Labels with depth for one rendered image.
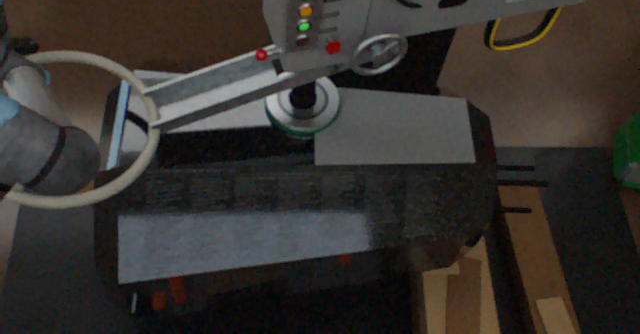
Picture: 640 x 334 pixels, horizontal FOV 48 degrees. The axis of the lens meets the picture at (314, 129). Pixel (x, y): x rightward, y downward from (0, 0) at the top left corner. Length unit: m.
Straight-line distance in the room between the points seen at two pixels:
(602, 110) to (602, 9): 0.64
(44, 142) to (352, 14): 0.78
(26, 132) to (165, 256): 0.94
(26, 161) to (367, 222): 1.11
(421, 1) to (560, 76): 1.84
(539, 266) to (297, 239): 1.08
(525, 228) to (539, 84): 0.84
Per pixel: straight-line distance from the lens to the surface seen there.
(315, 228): 2.06
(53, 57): 2.09
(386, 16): 1.76
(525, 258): 2.82
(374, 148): 2.06
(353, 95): 2.15
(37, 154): 1.24
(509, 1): 1.94
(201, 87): 1.99
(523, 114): 3.33
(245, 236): 2.06
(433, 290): 2.53
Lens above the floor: 2.54
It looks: 56 degrees down
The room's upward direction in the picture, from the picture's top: 8 degrees clockwise
